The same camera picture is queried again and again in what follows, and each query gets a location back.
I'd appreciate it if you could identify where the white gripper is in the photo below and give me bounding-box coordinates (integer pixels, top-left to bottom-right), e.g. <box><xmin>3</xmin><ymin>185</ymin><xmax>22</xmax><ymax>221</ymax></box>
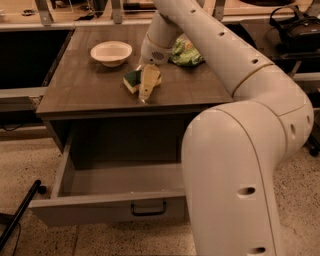
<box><xmin>139</xmin><ymin>34</ymin><xmax>174</xmax><ymax>101</ymax></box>

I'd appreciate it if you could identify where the green and yellow sponge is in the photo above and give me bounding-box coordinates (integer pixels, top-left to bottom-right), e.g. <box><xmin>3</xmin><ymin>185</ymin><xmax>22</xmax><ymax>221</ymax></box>
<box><xmin>123</xmin><ymin>70</ymin><xmax>141</xmax><ymax>94</ymax></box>

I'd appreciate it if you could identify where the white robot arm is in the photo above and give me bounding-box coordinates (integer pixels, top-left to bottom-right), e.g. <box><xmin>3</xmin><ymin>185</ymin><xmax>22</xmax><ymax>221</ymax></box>
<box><xmin>141</xmin><ymin>0</ymin><xmax>314</xmax><ymax>256</ymax></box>

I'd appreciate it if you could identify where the open grey top drawer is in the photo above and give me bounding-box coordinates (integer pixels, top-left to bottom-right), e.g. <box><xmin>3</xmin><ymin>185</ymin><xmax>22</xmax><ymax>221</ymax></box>
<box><xmin>28</xmin><ymin>114</ymin><xmax>188</xmax><ymax>228</ymax></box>

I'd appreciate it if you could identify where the white bowl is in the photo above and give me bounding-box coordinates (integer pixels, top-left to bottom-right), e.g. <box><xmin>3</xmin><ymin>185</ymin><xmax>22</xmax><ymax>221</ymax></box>
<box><xmin>90</xmin><ymin>41</ymin><xmax>132</xmax><ymax>67</ymax></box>

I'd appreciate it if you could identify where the grey wooden cabinet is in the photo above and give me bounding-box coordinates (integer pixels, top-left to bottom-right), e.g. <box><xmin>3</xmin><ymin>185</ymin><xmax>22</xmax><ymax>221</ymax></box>
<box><xmin>37</xmin><ymin>24</ymin><xmax>232</xmax><ymax>149</ymax></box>

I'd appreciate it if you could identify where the black pole on floor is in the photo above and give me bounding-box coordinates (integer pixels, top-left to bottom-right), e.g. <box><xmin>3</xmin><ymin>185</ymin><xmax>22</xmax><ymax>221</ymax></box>
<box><xmin>0</xmin><ymin>180</ymin><xmax>46</xmax><ymax>250</ymax></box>

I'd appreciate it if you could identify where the black headset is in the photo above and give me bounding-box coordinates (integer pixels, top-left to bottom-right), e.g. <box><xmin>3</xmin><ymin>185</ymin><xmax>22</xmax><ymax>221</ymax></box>
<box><xmin>269</xmin><ymin>5</ymin><xmax>320</xmax><ymax>52</ymax></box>

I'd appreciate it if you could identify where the black drawer handle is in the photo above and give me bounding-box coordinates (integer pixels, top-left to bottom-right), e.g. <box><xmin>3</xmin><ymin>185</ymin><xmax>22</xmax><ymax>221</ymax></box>
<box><xmin>130</xmin><ymin>200</ymin><xmax>167</xmax><ymax>217</ymax></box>

